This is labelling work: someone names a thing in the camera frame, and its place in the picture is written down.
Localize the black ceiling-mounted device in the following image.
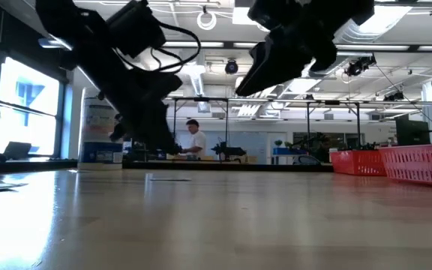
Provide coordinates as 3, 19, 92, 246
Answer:
343, 55, 377, 78

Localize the white wipes canister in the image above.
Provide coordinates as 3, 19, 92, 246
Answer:
77, 88, 125, 172

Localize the black left camera cable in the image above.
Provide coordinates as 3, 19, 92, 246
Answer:
112, 21, 202, 74

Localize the black workstation gantry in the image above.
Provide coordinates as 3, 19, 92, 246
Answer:
305, 99, 362, 149
165, 96, 230, 161

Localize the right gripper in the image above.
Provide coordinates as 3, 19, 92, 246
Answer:
235, 0, 375, 98

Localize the black ceiling camera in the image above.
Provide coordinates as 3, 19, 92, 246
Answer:
224, 58, 239, 75

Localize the large window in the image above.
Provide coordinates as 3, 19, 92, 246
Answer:
0, 55, 65, 161

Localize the black aluminium table frame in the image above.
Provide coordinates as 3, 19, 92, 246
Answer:
0, 159, 333, 174

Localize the dark laptop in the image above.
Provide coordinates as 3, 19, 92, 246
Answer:
2, 141, 33, 161

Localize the black overhead beam with lights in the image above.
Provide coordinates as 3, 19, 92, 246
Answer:
37, 37, 432, 53

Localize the person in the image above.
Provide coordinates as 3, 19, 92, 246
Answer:
109, 113, 129, 143
180, 118, 208, 158

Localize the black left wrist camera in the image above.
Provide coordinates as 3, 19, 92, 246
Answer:
105, 0, 167, 59

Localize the blue bin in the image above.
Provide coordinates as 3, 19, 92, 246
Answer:
271, 146, 296, 156

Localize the red plastic basket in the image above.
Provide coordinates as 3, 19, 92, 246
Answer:
378, 143, 432, 188
329, 149, 388, 177

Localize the black monitor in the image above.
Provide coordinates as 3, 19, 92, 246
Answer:
394, 113, 432, 147

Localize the white coiled cable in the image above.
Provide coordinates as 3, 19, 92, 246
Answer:
196, 10, 218, 32

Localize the white ceiling light panel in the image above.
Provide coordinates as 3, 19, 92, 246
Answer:
232, 6, 269, 28

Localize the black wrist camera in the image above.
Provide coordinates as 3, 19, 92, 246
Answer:
247, 0, 305, 32
105, 0, 167, 59

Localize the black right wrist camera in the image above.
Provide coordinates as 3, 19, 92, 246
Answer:
247, 0, 305, 32

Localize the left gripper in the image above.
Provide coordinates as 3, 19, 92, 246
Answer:
88, 52, 184, 155

